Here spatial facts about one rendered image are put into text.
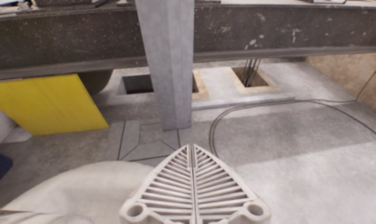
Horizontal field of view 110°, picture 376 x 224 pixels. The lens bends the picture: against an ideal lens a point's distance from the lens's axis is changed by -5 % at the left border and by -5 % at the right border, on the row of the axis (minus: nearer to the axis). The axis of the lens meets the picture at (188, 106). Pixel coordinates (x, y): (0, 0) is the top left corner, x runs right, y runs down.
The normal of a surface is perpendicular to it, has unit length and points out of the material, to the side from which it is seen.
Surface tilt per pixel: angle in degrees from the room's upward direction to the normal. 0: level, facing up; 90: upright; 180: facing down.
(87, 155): 0
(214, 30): 90
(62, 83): 90
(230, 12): 90
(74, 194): 69
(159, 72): 90
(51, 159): 0
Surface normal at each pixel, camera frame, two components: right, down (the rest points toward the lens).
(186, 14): 0.36, 0.65
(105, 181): 0.00, -0.72
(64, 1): 0.14, 0.69
